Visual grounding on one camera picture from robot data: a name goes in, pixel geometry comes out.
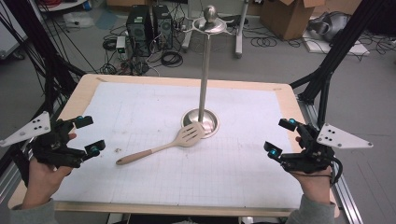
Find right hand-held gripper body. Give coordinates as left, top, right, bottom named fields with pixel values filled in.
left=279, top=122, right=375, bottom=175

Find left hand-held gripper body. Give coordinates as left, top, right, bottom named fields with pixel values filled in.
left=0, top=111, right=88, bottom=169

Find beige slotted spatula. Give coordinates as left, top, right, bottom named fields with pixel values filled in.
left=115, top=121, right=206, bottom=166

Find steel utensil stand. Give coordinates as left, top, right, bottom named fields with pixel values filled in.
left=180, top=5, right=235, bottom=139

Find person's right hand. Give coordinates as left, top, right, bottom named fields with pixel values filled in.
left=287, top=135, right=332, bottom=205

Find person's left hand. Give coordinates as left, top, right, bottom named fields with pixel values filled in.
left=21, top=133, right=78, bottom=210

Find small white power device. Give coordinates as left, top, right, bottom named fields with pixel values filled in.
left=115, top=35, right=127, bottom=61

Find white grid mat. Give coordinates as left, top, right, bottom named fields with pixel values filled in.
left=51, top=81, right=304, bottom=209

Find white metal floor stand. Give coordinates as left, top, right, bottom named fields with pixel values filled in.
left=181, top=0, right=250, bottom=59

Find white flat board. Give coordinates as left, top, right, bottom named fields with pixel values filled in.
left=302, top=29, right=372, bottom=57

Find brown cardboard box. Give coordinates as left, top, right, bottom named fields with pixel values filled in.
left=260, top=0, right=327, bottom=41

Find grey bag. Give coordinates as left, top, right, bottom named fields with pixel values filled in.
left=306, top=11, right=351, bottom=43

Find black computer tower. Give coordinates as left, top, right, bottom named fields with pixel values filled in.
left=125, top=5, right=154, bottom=58
left=151, top=4, right=174, bottom=50

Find white cabinet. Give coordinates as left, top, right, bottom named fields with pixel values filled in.
left=0, top=0, right=30, bottom=61

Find white round table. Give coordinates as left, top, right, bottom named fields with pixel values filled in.
left=36, top=0, right=89, bottom=13

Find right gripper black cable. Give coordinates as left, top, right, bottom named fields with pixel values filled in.
left=329, top=156, right=344, bottom=187

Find aluminium rail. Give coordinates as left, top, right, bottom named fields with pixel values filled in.
left=297, top=96, right=364, bottom=224
left=0, top=161, right=31, bottom=203

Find black frame struts with cables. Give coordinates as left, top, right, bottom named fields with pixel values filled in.
left=0, top=0, right=87, bottom=175

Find thin coiled black cable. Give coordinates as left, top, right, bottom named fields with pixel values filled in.
left=250, top=36, right=278, bottom=49

